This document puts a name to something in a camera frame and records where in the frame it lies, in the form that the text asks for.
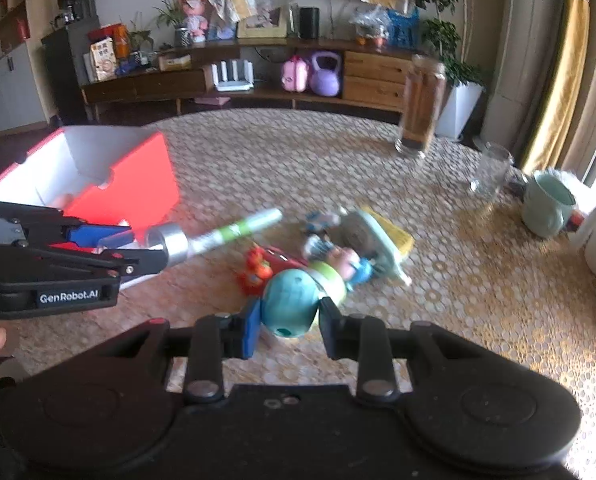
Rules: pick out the picture frame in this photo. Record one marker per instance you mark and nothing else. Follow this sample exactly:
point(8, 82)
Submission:
point(260, 25)

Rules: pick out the black tall cabinet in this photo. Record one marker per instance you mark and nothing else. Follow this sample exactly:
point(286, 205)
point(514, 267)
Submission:
point(65, 75)

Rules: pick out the black coffee machine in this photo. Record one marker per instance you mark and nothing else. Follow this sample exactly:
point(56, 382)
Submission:
point(75, 5)

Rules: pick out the pink doll ornament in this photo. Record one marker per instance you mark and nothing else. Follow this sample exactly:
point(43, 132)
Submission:
point(196, 15)

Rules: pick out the glass bottle with brown liquid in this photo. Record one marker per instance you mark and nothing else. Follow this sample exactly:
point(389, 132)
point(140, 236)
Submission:
point(420, 110)

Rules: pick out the snack bag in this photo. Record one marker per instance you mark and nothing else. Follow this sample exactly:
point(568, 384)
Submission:
point(103, 60)

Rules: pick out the yellow curtain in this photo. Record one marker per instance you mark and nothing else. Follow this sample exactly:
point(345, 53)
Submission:
point(563, 70)

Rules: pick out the white planter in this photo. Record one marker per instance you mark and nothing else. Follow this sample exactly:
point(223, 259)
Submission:
point(460, 107)

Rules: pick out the small blue white figure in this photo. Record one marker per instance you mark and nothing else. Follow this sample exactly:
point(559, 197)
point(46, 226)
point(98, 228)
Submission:
point(323, 220)

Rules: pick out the round teal toy figure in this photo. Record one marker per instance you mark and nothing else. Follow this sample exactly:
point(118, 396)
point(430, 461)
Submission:
point(288, 300)

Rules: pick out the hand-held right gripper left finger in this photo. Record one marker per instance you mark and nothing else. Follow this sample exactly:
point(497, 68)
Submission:
point(252, 332)

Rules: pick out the red horse toy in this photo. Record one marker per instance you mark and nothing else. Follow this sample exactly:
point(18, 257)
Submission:
point(255, 272)

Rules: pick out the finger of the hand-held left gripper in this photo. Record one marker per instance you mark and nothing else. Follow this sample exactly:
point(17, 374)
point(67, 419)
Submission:
point(143, 262)
point(93, 236)

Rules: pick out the pink book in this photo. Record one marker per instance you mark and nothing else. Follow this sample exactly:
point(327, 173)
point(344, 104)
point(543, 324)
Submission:
point(213, 101)

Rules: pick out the black cylinder speaker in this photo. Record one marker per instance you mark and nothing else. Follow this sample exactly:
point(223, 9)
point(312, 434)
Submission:
point(309, 22)

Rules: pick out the wooden cabinet drawer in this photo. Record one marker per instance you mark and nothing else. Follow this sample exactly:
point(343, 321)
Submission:
point(375, 66)
point(373, 92)

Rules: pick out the small wooden tissue box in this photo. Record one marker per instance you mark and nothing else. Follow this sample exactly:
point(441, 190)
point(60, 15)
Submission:
point(174, 62)

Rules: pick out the orange box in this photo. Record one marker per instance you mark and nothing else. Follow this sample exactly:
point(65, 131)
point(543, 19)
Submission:
point(113, 37)

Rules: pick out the beige curtain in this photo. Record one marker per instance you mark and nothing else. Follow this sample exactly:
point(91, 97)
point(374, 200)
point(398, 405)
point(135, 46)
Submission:
point(523, 50)

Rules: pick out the clear plastic bag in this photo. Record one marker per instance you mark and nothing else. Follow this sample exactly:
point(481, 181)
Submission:
point(370, 22)

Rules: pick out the pink and blue doll figure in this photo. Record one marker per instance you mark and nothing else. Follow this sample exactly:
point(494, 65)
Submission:
point(350, 262)

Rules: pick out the pink kettlebell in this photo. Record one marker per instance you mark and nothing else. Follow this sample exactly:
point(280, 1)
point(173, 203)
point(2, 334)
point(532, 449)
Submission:
point(295, 75)

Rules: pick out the white wall cabinet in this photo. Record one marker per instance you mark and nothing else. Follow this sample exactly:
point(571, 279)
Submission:
point(8, 90)

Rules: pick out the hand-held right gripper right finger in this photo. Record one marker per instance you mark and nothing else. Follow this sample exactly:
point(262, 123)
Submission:
point(330, 332)

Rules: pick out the red and white cardboard box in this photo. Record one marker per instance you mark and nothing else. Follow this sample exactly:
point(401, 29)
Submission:
point(143, 185)

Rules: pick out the green ceramic mug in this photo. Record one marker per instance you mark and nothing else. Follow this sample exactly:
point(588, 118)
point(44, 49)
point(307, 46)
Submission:
point(545, 207)

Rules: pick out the blue bag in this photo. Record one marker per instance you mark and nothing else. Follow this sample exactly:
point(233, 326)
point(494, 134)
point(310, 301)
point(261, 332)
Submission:
point(403, 27)

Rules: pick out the white router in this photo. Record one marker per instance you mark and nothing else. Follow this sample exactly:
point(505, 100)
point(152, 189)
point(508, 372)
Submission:
point(233, 77)

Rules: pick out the wooden tv cabinet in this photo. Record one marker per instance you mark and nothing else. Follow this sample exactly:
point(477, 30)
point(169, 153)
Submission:
point(168, 82)

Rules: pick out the clear glass jar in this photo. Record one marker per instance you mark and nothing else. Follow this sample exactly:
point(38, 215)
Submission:
point(490, 180)

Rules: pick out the small potted plant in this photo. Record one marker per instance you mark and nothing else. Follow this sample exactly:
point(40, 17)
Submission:
point(175, 20)

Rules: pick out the purple kettlebell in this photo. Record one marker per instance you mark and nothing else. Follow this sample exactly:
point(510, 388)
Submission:
point(325, 77)

